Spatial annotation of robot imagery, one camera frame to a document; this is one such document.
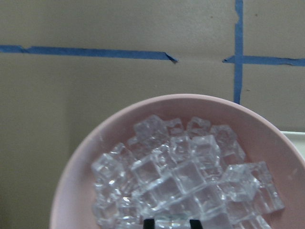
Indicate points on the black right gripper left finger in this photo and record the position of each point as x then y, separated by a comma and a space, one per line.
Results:
148, 224

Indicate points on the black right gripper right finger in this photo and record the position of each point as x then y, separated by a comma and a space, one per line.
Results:
195, 224

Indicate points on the clear ice cube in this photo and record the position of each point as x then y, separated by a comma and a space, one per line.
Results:
171, 221

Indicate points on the pile of clear ice cubes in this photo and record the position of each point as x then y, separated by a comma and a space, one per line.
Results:
197, 169

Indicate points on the pink bowl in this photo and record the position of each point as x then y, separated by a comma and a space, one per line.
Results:
260, 139

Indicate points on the cream tray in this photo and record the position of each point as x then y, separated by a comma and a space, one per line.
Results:
297, 138

